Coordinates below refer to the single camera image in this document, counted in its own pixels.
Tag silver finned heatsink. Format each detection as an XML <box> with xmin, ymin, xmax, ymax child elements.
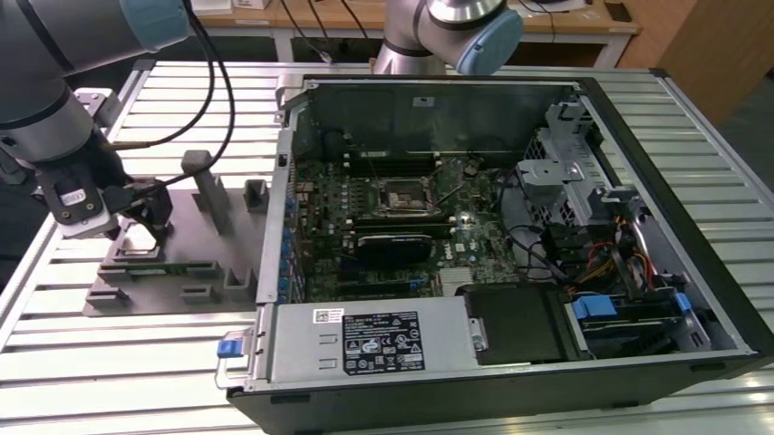
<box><xmin>438</xmin><ymin>266</ymin><xmax>480</xmax><ymax>291</ymax></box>

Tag black graphics card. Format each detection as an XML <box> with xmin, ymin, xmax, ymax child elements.
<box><xmin>354</xmin><ymin>232</ymin><xmax>436</xmax><ymax>265</ymax></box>

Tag green RAM stick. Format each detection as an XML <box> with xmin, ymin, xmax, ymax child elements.
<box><xmin>118</xmin><ymin>264</ymin><xmax>199</xmax><ymax>276</ymax></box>

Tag green motherboard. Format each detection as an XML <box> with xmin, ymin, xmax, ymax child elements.
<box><xmin>289</xmin><ymin>153</ymin><xmax>546</xmax><ymax>304</ymax></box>

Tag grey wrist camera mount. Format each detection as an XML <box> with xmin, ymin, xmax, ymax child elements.
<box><xmin>73</xmin><ymin>87</ymin><xmax>122</xmax><ymax>137</ymax></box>

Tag silver disk bay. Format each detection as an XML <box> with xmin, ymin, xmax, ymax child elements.
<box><xmin>561</xmin><ymin>289</ymin><xmax>716</xmax><ymax>362</ymax></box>

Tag yellow orange red wires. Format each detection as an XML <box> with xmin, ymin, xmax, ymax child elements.
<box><xmin>580</xmin><ymin>216</ymin><xmax>661</xmax><ymax>291</ymax></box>

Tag wooden desk white legs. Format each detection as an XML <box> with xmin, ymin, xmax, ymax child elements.
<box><xmin>191</xmin><ymin>0</ymin><xmax>644</xmax><ymax>69</ymax></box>

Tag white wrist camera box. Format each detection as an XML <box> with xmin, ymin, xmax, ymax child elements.
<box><xmin>35</xmin><ymin>165</ymin><xmax>118</xmax><ymax>240</ymax></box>

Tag black PC case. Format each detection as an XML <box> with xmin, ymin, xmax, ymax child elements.
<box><xmin>214</xmin><ymin>73</ymin><xmax>774</xmax><ymax>435</ymax></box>

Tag grey parts rack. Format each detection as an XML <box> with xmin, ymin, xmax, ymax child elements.
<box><xmin>82</xmin><ymin>149</ymin><xmax>273</xmax><ymax>318</ymax></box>

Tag black expansion slot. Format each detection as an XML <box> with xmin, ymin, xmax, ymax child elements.
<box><xmin>336</xmin><ymin>281</ymin><xmax>408</xmax><ymax>295</ymax></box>

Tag black plastic shroud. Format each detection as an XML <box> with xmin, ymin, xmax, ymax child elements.
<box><xmin>456</xmin><ymin>282</ymin><xmax>584</xmax><ymax>367</ymax></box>

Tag silver metal bracket box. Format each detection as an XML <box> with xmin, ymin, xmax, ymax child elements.
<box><xmin>513</xmin><ymin>159</ymin><xmax>588</xmax><ymax>206</ymax></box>

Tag blue disk carrier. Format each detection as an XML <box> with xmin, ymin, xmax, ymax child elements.
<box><xmin>570</xmin><ymin>293</ymin><xmax>620</xmax><ymax>324</ymax></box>

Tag black cable brass connector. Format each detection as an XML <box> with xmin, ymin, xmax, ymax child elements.
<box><xmin>101</xmin><ymin>0</ymin><xmax>221</xmax><ymax>150</ymax></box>

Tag grey plastic drive latch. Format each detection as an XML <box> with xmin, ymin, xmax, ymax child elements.
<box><xmin>585</xmin><ymin>184</ymin><xmax>653</xmax><ymax>227</ymax></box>

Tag black camera cable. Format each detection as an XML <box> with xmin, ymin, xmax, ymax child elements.
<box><xmin>123</xmin><ymin>58</ymin><xmax>239</xmax><ymax>196</ymax></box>

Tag silver power supply unit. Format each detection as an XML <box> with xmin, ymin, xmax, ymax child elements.
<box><xmin>265</xmin><ymin>298</ymin><xmax>480</xmax><ymax>384</ymax></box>

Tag RAM slot white clips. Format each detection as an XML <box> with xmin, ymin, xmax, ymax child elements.
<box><xmin>344</xmin><ymin>163</ymin><xmax>442</xmax><ymax>172</ymax></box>
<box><xmin>344</xmin><ymin>151</ymin><xmax>442</xmax><ymax>160</ymax></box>

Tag silver perforated drive cage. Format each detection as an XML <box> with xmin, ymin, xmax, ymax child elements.
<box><xmin>521</xmin><ymin>101</ymin><xmax>613</xmax><ymax>227</ymax></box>

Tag silver CPU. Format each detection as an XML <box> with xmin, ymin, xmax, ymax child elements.
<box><xmin>118</xmin><ymin>235</ymin><xmax>162</xmax><ymax>256</ymax></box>

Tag metal socket cover frame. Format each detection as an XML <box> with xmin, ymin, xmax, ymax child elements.
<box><xmin>429</xmin><ymin>159</ymin><xmax>468</xmax><ymax>195</ymax></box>

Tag wooden cabinet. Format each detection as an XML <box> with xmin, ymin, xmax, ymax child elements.
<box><xmin>617</xmin><ymin>0</ymin><xmax>774</xmax><ymax>131</ymax></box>

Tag black plastic housing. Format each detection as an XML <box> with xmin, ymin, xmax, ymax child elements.
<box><xmin>540</xmin><ymin>224</ymin><xmax>588</xmax><ymax>266</ymax></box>

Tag CPU socket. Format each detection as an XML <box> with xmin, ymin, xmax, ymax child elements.
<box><xmin>374</xmin><ymin>176</ymin><xmax>441</xmax><ymax>217</ymax></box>

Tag black looped cable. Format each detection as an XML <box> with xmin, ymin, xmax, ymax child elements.
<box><xmin>506</xmin><ymin>223</ymin><xmax>572</xmax><ymax>285</ymax></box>

